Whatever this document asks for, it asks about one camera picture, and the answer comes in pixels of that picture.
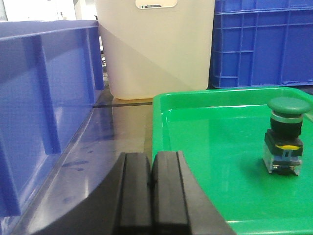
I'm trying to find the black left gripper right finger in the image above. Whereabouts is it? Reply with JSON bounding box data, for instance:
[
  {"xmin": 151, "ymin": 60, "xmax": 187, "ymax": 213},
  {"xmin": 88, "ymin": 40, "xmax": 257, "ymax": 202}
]
[{"xmin": 152, "ymin": 151, "xmax": 235, "ymax": 235}]

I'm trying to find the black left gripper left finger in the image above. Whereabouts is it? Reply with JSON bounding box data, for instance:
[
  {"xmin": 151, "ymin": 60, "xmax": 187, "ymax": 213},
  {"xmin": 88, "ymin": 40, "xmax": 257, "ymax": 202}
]
[{"xmin": 36, "ymin": 153, "xmax": 153, "ymax": 235}]

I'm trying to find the green mushroom push button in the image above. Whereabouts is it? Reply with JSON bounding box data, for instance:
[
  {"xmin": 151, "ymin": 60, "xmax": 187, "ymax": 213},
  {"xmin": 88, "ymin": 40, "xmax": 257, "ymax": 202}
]
[{"xmin": 263, "ymin": 97, "xmax": 311, "ymax": 176}]

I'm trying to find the green plastic tray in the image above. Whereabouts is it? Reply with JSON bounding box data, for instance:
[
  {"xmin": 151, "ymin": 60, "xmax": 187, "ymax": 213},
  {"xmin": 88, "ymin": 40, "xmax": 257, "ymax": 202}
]
[{"xmin": 153, "ymin": 87, "xmax": 313, "ymax": 235}]

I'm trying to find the blue source bin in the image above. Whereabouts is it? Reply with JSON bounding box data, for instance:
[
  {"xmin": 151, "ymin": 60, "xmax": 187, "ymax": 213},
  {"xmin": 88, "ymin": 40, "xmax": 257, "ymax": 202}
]
[{"xmin": 0, "ymin": 20, "xmax": 104, "ymax": 217}]

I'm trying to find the white plastic bin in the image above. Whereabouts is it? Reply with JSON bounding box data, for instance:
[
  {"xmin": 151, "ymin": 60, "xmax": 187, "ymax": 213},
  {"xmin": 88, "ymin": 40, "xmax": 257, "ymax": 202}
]
[{"xmin": 95, "ymin": 0, "xmax": 215, "ymax": 100}]

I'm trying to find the stacked blue ribbed crate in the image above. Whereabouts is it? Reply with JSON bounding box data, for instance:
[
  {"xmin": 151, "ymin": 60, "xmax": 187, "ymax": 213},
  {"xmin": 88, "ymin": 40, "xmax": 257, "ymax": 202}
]
[{"xmin": 210, "ymin": 0, "xmax": 313, "ymax": 88}]

